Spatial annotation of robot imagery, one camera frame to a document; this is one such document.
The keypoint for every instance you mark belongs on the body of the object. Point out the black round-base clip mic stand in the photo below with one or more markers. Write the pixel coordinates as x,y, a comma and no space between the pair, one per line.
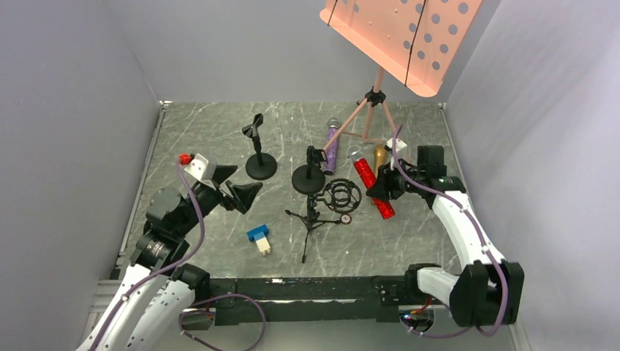
309,179

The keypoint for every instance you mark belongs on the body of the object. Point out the brown poker chip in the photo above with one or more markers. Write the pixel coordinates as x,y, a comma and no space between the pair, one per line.
345,219

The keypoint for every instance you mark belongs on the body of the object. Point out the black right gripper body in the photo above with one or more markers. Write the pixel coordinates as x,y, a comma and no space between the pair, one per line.
386,181

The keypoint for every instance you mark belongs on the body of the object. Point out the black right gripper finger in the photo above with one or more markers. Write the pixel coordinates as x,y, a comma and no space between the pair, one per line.
384,170
386,188

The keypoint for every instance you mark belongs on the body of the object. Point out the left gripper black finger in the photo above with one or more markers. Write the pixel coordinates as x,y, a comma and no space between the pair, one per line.
241,197
222,173

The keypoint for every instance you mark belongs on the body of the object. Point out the gold microphone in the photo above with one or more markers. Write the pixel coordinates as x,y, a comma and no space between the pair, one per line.
381,156

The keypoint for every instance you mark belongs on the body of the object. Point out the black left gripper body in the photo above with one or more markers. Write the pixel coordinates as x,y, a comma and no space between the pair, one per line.
225,189

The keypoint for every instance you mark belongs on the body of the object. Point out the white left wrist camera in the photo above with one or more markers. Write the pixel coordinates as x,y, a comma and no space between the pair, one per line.
201,168

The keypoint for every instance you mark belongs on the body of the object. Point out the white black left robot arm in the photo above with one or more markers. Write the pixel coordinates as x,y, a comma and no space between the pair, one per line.
159,282

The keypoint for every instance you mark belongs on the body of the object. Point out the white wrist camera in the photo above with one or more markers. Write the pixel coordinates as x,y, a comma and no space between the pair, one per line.
201,168
395,145

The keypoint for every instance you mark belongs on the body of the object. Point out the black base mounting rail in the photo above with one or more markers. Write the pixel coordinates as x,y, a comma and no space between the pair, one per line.
306,299

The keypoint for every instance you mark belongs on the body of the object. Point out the purple glitter microphone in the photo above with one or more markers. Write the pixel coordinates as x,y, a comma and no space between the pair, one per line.
331,151

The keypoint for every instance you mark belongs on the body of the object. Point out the pink music stand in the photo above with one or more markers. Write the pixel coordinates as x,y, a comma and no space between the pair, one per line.
414,41

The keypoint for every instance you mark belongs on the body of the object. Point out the black round-base fork mic stand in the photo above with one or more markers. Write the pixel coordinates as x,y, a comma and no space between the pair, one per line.
260,166

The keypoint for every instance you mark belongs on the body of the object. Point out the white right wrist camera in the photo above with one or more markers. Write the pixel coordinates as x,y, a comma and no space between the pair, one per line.
395,145

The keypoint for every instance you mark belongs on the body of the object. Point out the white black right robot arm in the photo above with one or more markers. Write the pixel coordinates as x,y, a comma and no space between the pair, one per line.
487,292

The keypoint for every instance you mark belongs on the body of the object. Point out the black tripod shock mount stand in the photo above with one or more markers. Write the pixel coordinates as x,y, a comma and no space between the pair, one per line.
340,196

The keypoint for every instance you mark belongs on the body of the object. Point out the blue white toy brick block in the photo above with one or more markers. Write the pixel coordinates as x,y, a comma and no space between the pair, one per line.
259,236

